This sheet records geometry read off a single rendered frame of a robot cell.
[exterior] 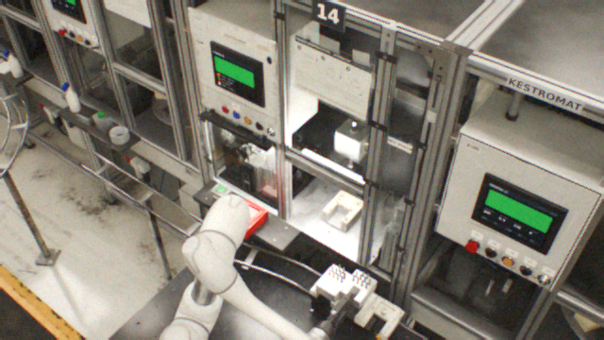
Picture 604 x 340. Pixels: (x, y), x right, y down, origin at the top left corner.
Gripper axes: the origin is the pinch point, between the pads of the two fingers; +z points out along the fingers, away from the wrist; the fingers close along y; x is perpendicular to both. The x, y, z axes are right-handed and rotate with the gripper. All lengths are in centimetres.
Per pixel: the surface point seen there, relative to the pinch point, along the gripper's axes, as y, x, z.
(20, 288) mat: -95, 191, -60
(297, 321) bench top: -28.2, 20.6, -8.3
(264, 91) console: 64, 55, 18
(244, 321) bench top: -28, 39, -22
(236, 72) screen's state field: 69, 66, 16
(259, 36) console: 86, 56, 19
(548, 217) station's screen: 69, -52, 15
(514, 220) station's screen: 62, -43, 15
